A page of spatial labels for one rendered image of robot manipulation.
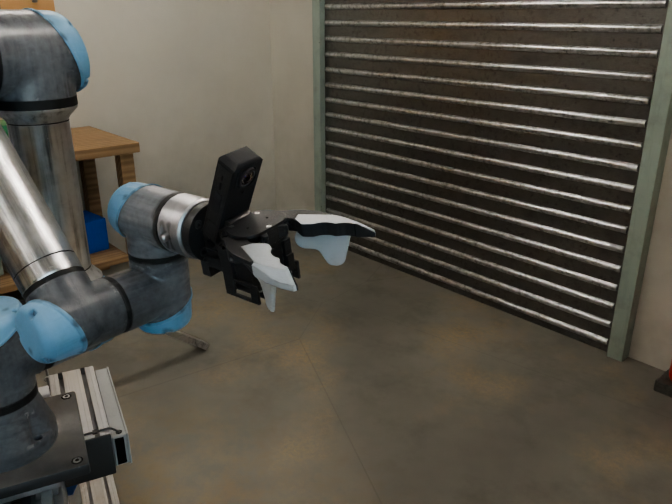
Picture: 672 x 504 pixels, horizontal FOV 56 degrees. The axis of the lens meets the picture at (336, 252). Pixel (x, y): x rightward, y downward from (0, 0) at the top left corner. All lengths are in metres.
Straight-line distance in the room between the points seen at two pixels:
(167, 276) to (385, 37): 2.94
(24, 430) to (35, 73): 0.52
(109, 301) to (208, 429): 1.73
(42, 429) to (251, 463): 1.29
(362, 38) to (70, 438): 3.02
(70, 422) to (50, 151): 0.45
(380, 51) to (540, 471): 2.35
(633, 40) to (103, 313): 2.44
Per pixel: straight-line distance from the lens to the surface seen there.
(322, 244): 0.70
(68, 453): 1.11
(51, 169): 1.02
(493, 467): 2.34
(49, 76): 0.99
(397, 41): 3.57
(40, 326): 0.76
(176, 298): 0.85
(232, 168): 0.65
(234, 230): 0.68
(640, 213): 2.87
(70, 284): 0.79
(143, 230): 0.80
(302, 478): 2.24
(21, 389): 1.07
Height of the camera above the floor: 1.46
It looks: 21 degrees down
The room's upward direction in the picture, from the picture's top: straight up
